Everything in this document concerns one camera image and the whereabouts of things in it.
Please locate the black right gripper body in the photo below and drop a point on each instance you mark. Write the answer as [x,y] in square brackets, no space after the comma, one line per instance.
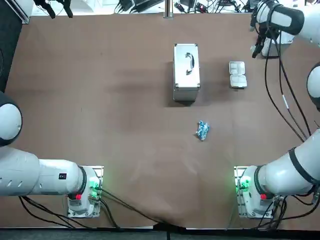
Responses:
[263,32]

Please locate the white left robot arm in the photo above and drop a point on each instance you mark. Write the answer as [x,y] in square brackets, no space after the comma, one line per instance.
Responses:
[50,177]

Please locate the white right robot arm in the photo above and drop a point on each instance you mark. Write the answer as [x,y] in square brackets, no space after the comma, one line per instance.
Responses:
[287,172]

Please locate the white open pill box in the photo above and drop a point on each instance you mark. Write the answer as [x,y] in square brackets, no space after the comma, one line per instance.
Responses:
[238,75]

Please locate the black power adapter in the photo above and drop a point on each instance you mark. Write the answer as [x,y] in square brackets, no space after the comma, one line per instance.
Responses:
[126,5]

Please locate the dark grey power adapter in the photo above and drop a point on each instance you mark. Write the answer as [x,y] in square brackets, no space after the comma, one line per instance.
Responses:
[147,2]

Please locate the silver aluminium first-aid case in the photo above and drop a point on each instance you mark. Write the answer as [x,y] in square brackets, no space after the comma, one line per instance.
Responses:
[182,75]

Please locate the blue blister pill pack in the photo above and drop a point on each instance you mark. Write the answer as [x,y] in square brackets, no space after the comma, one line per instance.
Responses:
[202,130]

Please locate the aluminium frame rail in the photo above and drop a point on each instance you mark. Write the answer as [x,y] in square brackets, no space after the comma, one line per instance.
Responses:
[23,12]

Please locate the aluminium profile post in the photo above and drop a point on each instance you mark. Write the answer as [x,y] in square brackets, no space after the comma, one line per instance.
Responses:
[168,8]

